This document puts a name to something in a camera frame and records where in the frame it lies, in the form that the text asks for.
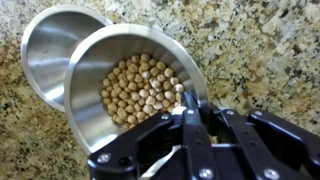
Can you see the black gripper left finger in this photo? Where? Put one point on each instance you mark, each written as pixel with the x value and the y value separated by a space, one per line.
pixel 196 150

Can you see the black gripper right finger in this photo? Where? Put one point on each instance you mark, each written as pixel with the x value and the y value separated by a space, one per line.
pixel 246 146

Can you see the pile of beige chickpeas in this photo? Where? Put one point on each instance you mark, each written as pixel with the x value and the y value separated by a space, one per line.
pixel 140 90

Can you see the small stainless steel bowl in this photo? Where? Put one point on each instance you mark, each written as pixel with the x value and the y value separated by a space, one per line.
pixel 50 50
pixel 86 110

